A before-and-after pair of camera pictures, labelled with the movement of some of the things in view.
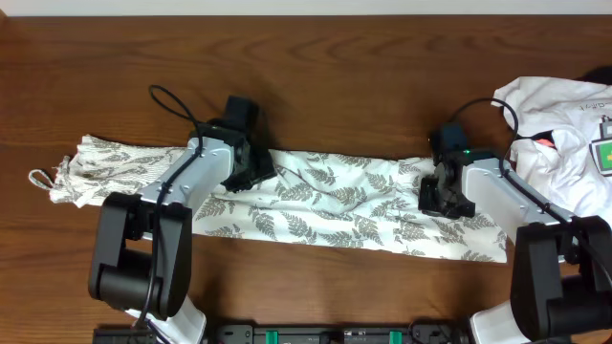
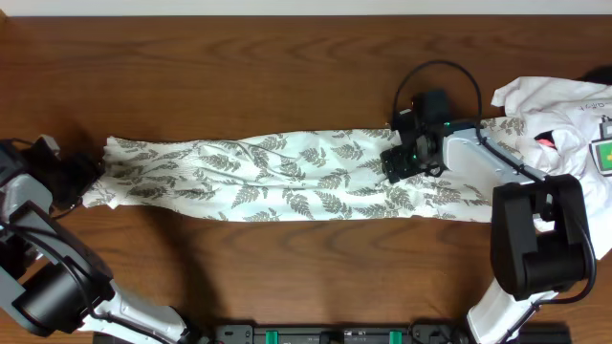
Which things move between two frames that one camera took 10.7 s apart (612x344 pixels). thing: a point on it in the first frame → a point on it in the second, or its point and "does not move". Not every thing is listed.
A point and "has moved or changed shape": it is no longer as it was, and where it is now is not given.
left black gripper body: x=258 y=166 → x=71 y=178
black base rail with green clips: x=426 y=333 does not move
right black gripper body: x=435 y=200 → x=409 y=161
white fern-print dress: x=339 y=200 has moved or changed shape
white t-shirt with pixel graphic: x=577 y=171 does not move
